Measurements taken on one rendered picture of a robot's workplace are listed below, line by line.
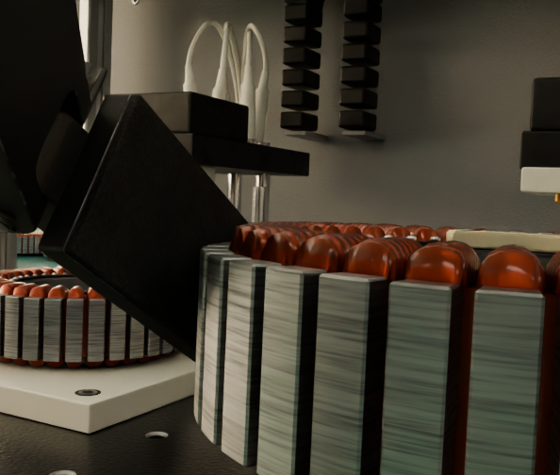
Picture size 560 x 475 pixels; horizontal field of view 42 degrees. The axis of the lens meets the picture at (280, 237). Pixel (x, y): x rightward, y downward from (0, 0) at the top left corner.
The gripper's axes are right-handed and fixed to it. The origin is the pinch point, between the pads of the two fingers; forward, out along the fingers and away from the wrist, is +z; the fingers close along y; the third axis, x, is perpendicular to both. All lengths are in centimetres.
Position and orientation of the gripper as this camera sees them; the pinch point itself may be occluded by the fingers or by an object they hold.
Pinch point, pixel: (508, 328)
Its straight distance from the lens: 13.8
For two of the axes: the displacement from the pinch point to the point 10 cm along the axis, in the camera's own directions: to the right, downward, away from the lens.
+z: 3.9, 4.7, 7.9
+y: 8.8, 0.6, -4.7
